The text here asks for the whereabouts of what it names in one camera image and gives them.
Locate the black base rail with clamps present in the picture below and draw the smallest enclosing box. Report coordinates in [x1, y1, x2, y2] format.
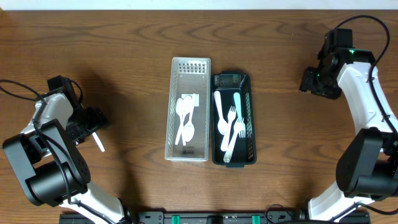
[59, 209, 371, 224]

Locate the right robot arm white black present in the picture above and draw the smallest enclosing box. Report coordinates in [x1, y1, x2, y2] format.
[299, 28, 397, 222]

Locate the white plastic spoon crossing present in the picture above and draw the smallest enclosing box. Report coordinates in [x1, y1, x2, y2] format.
[175, 98, 187, 146]

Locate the white plastic spoon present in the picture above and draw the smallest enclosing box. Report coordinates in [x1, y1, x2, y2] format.
[175, 95, 193, 145]
[213, 90, 228, 135]
[92, 132, 105, 152]

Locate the clear perforated plastic basket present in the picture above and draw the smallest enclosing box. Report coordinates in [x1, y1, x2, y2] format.
[165, 57, 211, 162]

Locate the dark green perforated plastic basket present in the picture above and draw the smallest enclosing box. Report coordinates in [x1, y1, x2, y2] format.
[210, 72, 257, 167]

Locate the white plastic fork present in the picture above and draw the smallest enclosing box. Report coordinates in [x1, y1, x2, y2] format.
[220, 106, 236, 152]
[223, 118, 246, 163]

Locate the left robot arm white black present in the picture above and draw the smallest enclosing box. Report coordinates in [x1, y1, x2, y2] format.
[2, 76, 138, 223]

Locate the white plastic spoon bowl down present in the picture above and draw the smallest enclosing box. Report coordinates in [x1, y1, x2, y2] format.
[184, 93, 196, 142]

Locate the pale blue plastic fork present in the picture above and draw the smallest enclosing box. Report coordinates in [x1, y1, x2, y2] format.
[233, 92, 246, 138]

